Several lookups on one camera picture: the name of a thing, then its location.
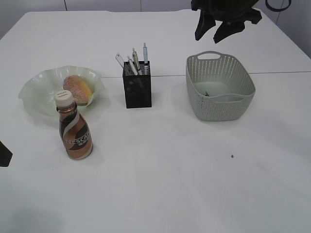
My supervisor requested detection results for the black mesh pen holder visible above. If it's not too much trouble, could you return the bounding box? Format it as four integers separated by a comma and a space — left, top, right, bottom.
122, 61, 152, 109

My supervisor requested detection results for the orange bread loaf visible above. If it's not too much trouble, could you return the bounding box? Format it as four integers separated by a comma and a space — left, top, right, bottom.
63, 75, 93, 105

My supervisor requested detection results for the beige grip pen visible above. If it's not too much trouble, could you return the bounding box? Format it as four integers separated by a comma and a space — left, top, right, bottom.
132, 48, 142, 75

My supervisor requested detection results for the Nescafe coffee bottle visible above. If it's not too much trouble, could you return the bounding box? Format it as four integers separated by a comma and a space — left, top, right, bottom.
54, 90, 93, 160

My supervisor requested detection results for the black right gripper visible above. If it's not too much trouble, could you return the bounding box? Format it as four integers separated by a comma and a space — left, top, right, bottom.
191, 0, 262, 44

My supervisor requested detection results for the grey grip pen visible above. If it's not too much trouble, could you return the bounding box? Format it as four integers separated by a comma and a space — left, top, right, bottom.
127, 56, 138, 75

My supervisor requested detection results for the pale green plastic basket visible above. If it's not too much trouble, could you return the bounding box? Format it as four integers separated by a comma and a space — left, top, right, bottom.
186, 51, 256, 121

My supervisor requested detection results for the clear plastic ruler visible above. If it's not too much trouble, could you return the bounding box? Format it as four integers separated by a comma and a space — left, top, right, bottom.
115, 53, 124, 68

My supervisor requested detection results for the light blue pen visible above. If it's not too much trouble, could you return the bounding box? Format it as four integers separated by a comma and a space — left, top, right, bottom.
143, 43, 149, 75

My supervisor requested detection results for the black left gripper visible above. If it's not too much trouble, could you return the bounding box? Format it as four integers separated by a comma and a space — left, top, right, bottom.
0, 142, 13, 167

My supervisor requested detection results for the pale green glass wavy plate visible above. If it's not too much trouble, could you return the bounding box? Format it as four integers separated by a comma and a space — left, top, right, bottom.
18, 66, 108, 118

